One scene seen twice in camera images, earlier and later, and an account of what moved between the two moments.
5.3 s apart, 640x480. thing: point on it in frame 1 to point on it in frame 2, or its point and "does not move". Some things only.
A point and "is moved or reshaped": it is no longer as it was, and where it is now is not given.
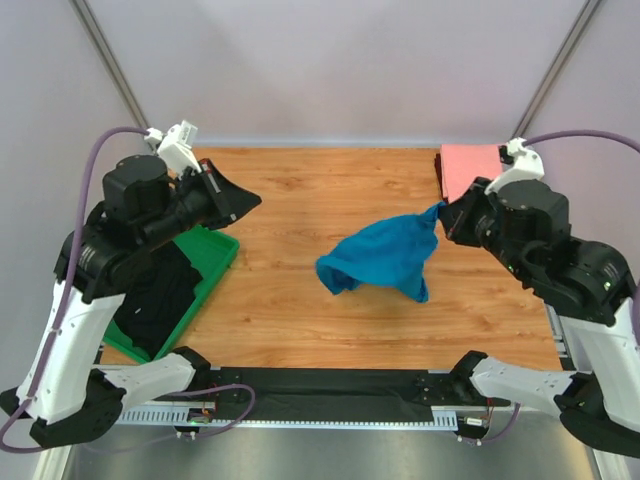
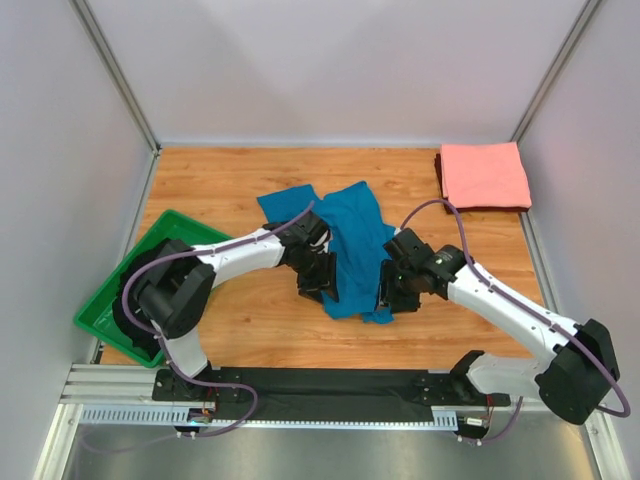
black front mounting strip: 265,394 does not move
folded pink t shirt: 462,164 does not move
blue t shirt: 391,252 is moved or reshaped
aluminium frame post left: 113,62 does not move
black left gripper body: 213,195 to 316,282
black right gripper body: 461,220 to 400,298
